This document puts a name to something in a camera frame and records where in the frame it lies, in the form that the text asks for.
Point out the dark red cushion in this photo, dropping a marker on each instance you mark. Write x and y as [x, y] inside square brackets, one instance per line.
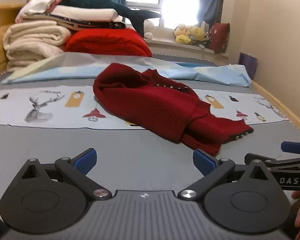
[220, 37]

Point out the light blue sheet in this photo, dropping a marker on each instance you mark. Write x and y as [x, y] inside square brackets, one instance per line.
[72, 67]

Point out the stack of folded white blankets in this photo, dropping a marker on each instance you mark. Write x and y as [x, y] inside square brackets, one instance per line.
[32, 40]

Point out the folded red blanket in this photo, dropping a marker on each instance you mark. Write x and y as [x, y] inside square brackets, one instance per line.
[107, 41]

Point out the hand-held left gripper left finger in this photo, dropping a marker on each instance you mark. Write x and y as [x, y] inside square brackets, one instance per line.
[86, 161]

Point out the purple bag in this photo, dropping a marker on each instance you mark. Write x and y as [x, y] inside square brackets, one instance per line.
[248, 65]

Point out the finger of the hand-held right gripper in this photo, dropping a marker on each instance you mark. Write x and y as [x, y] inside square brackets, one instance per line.
[261, 159]
[291, 147]

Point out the deer printed bed sheet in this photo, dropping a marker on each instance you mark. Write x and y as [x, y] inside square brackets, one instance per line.
[47, 105]

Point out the window sill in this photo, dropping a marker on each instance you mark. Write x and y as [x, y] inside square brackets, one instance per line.
[190, 46]

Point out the white and pink clothes pile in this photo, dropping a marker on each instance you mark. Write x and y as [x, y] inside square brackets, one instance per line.
[42, 2]

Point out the folded white quilt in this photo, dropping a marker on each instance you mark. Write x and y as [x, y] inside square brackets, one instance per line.
[87, 13]

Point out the white plush toy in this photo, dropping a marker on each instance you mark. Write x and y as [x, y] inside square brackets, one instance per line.
[148, 28]

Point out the dark red knitted sweater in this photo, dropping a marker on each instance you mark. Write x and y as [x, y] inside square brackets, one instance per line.
[152, 105]

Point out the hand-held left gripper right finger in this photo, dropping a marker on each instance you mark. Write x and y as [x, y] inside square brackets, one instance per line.
[203, 161]

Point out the dark blue shark plush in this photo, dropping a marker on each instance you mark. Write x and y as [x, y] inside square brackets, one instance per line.
[102, 3]

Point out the small yellow plush toy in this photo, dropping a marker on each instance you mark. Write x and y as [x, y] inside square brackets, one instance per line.
[182, 38]

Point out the window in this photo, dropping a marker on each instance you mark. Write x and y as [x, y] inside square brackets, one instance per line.
[165, 2]

